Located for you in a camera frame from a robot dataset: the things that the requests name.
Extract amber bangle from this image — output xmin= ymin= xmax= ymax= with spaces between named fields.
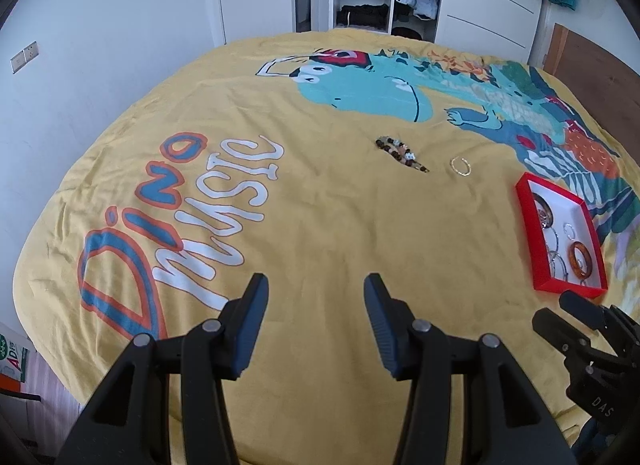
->
xmin=567 ymin=241 xmax=593 ymax=281

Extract silver twisted hoop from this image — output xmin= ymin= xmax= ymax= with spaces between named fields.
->
xmin=563 ymin=222 xmax=577 ymax=241
xmin=449 ymin=156 xmax=472 ymax=177

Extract beaded bracelet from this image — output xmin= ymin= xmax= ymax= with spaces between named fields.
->
xmin=375 ymin=134 xmax=431 ymax=174

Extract silver wristwatch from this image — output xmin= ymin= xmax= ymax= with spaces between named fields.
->
xmin=536 ymin=202 xmax=553 ymax=229

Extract dark brown bangle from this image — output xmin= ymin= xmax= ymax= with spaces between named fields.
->
xmin=533 ymin=193 xmax=554 ymax=229

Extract red jewelry box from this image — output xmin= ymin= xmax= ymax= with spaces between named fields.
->
xmin=515 ymin=173 xmax=608 ymax=299

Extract green white carton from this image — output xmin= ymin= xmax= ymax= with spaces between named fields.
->
xmin=0 ymin=326 xmax=29 ymax=393

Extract yellow dinosaur bedspread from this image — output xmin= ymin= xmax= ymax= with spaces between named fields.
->
xmin=13 ymin=29 xmax=639 ymax=464

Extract wooden headboard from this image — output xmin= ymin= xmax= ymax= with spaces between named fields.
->
xmin=544 ymin=24 xmax=640 ymax=162

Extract folded black clothes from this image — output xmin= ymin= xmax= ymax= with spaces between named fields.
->
xmin=335 ymin=4 xmax=390 ymax=30

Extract wall switch plate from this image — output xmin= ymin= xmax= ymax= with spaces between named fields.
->
xmin=11 ymin=42 xmax=39 ymax=74

